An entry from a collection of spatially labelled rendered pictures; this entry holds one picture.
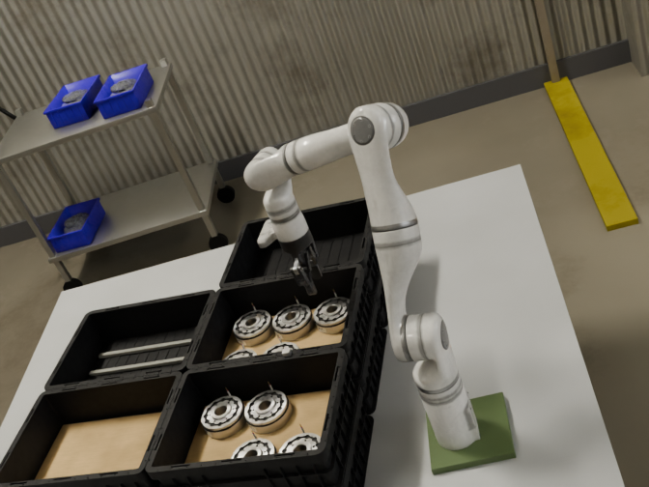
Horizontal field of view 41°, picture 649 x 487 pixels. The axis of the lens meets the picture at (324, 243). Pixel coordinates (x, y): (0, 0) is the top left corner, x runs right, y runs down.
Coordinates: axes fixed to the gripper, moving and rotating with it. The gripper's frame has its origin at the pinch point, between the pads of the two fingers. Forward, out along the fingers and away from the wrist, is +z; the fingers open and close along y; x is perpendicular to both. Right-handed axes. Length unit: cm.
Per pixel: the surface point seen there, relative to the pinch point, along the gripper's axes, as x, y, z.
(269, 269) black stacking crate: 25.0, 30.3, 14.8
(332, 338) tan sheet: 0.0, -3.1, 15.4
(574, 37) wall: -58, 276, 72
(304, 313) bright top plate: 7.7, 4.2, 12.3
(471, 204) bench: -28, 65, 27
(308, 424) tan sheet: 0.6, -30.3, 15.9
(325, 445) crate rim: -9.9, -46.0, 6.4
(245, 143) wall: 120, 247, 75
